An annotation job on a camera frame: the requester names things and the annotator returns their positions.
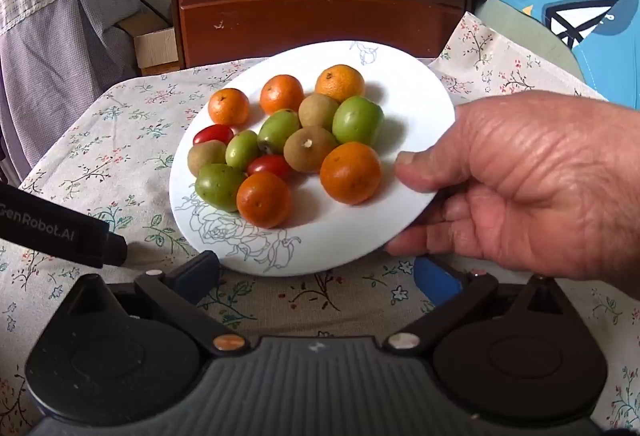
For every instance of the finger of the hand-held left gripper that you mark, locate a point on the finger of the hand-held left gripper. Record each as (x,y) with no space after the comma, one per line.
(115,248)

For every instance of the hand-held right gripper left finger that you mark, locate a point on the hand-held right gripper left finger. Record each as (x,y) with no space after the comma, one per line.
(197,272)

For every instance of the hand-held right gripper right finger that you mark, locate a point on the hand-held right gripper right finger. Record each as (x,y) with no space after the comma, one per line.
(435,280)

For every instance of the brown longan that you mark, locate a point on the brown longan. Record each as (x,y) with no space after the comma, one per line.
(206,157)
(318,110)
(310,148)

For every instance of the white plate with flower drawing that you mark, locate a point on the white plate with flower drawing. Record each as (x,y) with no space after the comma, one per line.
(325,236)

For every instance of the red cherry tomato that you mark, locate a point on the red cherry tomato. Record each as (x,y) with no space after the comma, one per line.
(213,133)
(269,165)

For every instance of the small green jujube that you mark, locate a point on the small green jujube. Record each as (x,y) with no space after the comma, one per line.
(242,149)

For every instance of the green jujube with reddish patch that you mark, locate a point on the green jujube with reddish patch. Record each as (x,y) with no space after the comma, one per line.
(278,130)

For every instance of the small orange tangerine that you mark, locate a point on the small orange tangerine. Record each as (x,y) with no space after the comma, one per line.
(228,106)

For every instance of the large green jujube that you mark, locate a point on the large green jujube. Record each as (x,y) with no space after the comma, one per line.
(358,119)

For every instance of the large pale orange tangerine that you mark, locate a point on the large pale orange tangerine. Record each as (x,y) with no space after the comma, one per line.
(340,83)

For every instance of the person's right hand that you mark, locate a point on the person's right hand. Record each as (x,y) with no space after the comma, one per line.
(540,186)

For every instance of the floral tablecloth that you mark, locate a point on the floral tablecloth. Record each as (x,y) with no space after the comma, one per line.
(125,140)

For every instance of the lilac grey cloth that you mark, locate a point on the lilac grey cloth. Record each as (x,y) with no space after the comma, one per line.
(60,65)

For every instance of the small brown cardboard box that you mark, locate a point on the small brown cardboard box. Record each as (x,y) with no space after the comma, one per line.
(155,48)

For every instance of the pale green sofa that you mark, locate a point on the pale green sofa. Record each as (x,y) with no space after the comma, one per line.
(525,40)

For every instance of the brown wooden cabinet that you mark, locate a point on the brown wooden cabinet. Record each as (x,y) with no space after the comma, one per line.
(300,15)

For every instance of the blue sailboat print cushion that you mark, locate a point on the blue sailboat print cushion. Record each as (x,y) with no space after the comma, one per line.
(615,65)

